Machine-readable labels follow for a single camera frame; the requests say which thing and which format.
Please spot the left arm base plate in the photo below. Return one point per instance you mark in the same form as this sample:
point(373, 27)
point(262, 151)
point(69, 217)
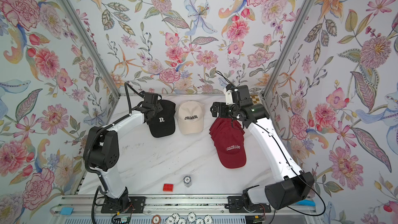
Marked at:
point(134, 205)

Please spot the aluminium front rail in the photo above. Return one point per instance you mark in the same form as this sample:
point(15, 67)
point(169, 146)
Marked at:
point(154, 205)

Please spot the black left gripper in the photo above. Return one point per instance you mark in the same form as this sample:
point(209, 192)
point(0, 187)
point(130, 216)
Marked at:
point(159, 107)

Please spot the stack of poker chips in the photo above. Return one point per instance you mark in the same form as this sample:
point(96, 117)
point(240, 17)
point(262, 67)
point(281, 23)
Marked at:
point(187, 181)

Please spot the red cap back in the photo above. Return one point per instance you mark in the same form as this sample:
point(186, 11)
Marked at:
point(232, 153)

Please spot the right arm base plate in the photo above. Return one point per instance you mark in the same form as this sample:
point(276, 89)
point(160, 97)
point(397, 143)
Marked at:
point(241, 204)

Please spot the orange poker chip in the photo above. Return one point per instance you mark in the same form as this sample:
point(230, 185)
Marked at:
point(156, 219)

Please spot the blue toy microphone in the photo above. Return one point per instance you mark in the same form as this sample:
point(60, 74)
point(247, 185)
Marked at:
point(307, 203)

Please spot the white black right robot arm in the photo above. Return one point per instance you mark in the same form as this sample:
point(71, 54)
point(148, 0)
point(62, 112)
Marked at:
point(291, 185)

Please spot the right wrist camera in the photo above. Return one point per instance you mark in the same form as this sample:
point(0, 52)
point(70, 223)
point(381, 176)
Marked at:
point(239, 95)

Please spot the red cap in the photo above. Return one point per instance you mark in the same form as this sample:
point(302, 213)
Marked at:
point(220, 121)
point(224, 133)
point(232, 153)

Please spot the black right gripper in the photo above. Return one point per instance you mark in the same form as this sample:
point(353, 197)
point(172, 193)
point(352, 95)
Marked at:
point(218, 106)

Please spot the wooden chess board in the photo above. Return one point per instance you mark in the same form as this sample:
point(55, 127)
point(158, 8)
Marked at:
point(256, 99)

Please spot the black cap front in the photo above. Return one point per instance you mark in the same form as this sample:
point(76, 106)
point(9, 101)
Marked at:
point(163, 123)

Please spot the white poker chip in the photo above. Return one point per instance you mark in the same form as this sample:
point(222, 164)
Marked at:
point(191, 217)
point(169, 220)
point(199, 221)
point(176, 217)
point(208, 219)

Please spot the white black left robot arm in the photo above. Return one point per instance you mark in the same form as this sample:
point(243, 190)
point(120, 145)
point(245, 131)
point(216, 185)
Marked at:
point(102, 147)

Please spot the cream cap front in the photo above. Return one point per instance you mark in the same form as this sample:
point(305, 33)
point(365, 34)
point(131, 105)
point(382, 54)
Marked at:
point(190, 117)

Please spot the red toy brick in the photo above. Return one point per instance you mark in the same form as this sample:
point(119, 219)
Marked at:
point(168, 187)

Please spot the blue tag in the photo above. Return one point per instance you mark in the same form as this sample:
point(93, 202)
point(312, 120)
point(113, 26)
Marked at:
point(66, 211)

